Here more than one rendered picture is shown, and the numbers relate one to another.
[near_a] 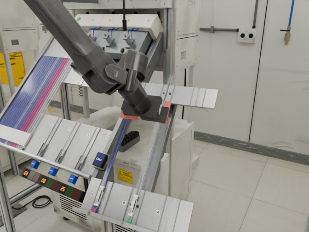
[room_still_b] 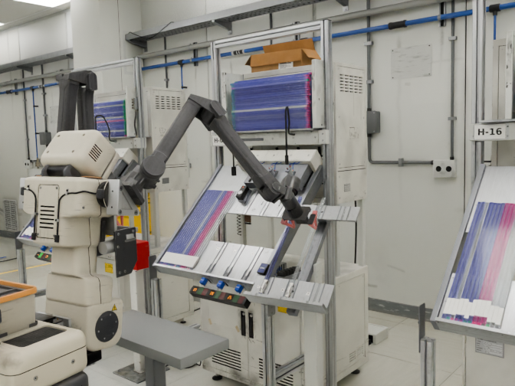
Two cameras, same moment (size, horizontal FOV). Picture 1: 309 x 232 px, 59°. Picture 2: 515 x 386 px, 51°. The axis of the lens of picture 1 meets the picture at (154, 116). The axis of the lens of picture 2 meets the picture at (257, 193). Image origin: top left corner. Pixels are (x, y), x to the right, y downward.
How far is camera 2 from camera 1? 134 cm
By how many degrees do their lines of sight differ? 18
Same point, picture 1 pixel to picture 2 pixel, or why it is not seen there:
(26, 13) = (179, 148)
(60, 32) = (247, 164)
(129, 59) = (287, 180)
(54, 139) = (221, 260)
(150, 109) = (302, 214)
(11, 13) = not seen: hidden behind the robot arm
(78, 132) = (243, 252)
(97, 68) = (267, 184)
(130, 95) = (287, 202)
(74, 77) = (238, 207)
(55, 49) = (219, 183)
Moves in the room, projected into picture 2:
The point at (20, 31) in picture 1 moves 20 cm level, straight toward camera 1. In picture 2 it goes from (172, 168) to (175, 170)
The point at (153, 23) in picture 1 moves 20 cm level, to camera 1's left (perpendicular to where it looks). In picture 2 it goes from (313, 157) to (271, 158)
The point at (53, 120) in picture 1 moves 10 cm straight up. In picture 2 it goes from (219, 245) to (218, 224)
